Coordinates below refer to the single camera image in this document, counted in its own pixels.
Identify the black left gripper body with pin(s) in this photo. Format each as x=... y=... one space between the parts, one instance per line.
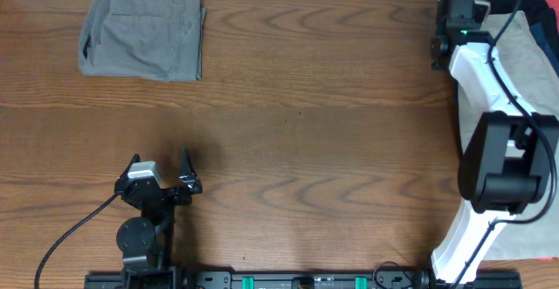
x=173 y=197

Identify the black garment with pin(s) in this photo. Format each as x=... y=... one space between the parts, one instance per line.
x=536 y=11

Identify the red garment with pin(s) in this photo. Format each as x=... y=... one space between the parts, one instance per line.
x=554 y=5

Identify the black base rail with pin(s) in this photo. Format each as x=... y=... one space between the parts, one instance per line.
x=390 y=279

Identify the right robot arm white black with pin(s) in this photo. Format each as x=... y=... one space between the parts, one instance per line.
x=507 y=173

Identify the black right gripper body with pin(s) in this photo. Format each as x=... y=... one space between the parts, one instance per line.
x=438 y=35

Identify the folded dark grey shorts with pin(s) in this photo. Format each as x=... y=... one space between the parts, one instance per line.
x=151 y=39

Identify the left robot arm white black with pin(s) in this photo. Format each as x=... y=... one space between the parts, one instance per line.
x=146 y=241

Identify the navy blue garment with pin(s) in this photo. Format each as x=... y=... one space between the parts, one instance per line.
x=539 y=36

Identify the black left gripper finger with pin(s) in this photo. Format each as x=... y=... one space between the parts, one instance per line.
x=136 y=158
x=188 y=175

